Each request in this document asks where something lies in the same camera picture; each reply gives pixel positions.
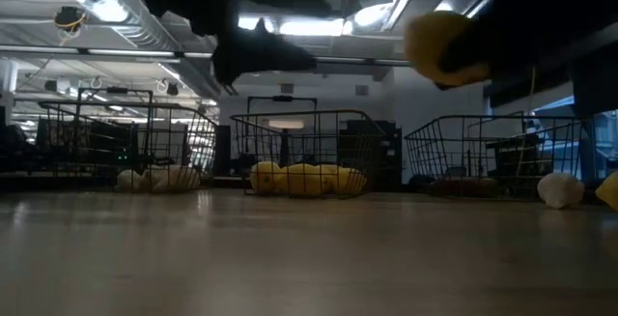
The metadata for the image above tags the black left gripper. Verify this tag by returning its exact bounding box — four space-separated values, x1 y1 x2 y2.
211 15 319 88

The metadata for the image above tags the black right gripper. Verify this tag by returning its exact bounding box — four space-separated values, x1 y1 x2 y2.
433 0 547 90

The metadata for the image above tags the orange fruit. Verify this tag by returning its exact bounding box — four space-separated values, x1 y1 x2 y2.
404 10 492 88

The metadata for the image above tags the dark red sweet potato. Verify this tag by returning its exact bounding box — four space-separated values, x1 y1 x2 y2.
427 178 484 199
448 176 498 196

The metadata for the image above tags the bright ceiling light panel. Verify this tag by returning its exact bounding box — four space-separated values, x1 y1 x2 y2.
236 14 276 35
278 15 348 38

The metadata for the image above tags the bright round ceiling light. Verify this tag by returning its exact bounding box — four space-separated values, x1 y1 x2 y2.
351 0 405 31

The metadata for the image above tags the black cabinet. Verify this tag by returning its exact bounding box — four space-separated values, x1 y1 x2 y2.
337 119 404 192

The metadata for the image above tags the dark cluttered desk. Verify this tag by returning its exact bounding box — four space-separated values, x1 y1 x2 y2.
485 131 559 189

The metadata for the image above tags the black upright column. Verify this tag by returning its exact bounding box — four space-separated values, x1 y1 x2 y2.
212 124 233 178

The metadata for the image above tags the long linear ceiling light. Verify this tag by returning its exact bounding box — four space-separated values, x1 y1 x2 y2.
0 43 411 70

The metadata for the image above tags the dark equipment rack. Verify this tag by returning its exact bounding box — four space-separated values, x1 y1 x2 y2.
31 117 142 178

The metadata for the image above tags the black background rig frame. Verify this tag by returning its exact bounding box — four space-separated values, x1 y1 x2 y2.
75 86 155 172
246 94 319 167

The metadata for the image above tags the bronze wire basket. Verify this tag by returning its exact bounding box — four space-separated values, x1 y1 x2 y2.
230 108 387 199
38 101 218 194
404 114 598 199

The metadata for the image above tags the silver ribbed ventilation duct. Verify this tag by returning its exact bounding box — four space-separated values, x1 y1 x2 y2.
28 0 238 99

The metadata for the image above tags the yellow ceiling cable reel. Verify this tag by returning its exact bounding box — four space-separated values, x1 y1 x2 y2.
52 5 90 35

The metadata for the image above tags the black aluminium table frame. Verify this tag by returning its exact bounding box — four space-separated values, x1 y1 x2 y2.
0 174 547 196

